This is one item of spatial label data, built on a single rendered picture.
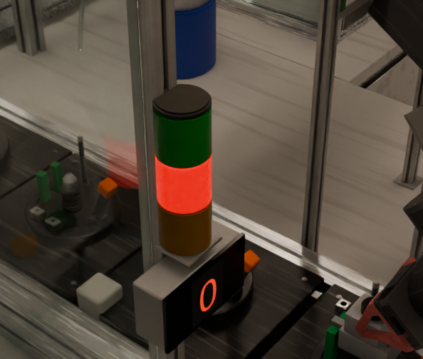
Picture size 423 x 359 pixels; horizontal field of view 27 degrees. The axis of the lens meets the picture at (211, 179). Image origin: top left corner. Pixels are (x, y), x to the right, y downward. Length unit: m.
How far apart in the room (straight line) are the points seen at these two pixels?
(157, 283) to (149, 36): 0.24
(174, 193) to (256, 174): 0.82
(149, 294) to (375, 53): 1.26
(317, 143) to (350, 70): 0.72
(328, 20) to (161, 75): 0.41
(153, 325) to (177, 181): 0.15
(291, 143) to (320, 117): 0.49
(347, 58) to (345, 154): 0.36
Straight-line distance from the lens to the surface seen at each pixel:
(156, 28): 0.72
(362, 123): 1.75
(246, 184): 1.57
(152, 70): 0.74
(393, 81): 2.10
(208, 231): 0.82
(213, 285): 0.87
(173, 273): 0.84
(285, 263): 1.25
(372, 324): 1.02
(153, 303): 0.83
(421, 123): 1.16
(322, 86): 1.17
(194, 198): 0.78
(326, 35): 1.13
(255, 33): 2.05
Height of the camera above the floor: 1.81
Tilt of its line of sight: 37 degrees down
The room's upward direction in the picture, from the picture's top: straight up
